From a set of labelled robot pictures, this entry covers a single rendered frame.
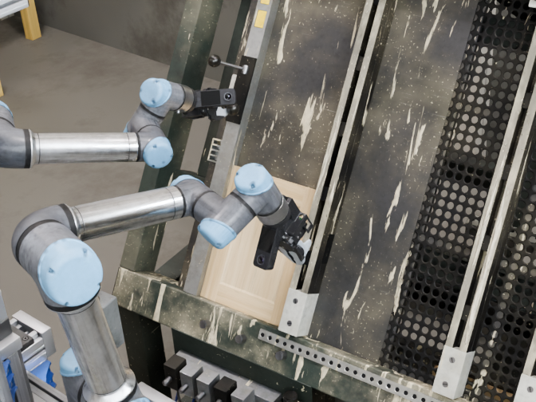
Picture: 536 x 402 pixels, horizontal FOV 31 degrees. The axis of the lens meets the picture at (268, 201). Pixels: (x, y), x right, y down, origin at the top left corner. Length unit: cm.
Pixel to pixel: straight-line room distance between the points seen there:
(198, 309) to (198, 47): 80
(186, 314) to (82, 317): 103
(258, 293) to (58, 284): 110
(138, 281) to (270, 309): 46
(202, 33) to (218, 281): 77
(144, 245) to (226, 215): 103
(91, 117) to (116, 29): 100
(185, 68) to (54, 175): 255
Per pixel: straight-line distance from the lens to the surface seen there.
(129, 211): 207
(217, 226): 207
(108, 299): 294
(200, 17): 304
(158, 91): 253
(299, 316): 273
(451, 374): 256
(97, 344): 201
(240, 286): 289
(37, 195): 533
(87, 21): 706
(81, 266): 186
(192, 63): 304
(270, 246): 221
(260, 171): 207
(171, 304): 299
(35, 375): 279
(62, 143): 242
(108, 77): 650
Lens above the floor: 272
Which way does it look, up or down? 33 degrees down
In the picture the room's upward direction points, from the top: 4 degrees counter-clockwise
